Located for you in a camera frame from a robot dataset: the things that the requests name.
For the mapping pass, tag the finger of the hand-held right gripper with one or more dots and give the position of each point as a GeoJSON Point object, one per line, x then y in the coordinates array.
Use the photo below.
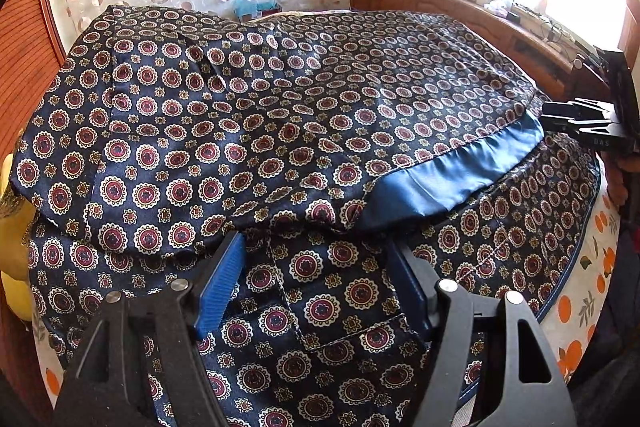
{"type": "Point", "coordinates": [585, 132]}
{"type": "Point", "coordinates": [575, 109]}

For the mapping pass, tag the orange-print white bed sheet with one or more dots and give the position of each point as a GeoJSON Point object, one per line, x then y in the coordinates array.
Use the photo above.
{"type": "Point", "coordinates": [582, 287]}

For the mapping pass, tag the light blue cloth bundle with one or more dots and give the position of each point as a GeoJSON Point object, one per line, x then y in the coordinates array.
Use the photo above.
{"type": "Point", "coordinates": [252, 8]}

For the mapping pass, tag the crumpled white tissue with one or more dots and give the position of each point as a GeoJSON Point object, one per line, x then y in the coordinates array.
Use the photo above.
{"type": "Point", "coordinates": [497, 8]}

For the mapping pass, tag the long wooden cabinet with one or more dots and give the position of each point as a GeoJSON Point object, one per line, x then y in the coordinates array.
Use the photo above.
{"type": "Point", "coordinates": [465, 17]}

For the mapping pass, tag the person's right forearm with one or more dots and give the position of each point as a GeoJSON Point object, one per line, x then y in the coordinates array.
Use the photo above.
{"type": "Point", "coordinates": [629, 182]}

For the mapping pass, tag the yellow plush toy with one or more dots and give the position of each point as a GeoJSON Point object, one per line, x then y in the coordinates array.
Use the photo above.
{"type": "Point", "coordinates": [11, 277]}

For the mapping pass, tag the navy patterned satin shirt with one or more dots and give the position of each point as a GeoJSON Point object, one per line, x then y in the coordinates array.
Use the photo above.
{"type": "Point", "coordinates": [280, 122]}

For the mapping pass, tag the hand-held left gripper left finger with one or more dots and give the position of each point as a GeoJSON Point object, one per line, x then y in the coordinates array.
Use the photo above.
{"type": "Point", "coordinates": [220, 282]}

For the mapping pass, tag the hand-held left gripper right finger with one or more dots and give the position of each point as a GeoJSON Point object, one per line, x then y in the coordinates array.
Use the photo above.
{"type": "Point", "coordinates": [411, 294]}

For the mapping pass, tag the wooden louvered wardrobe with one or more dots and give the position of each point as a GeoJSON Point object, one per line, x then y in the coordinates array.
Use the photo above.
{"type": "Point", "coordinates": [25, 72]}

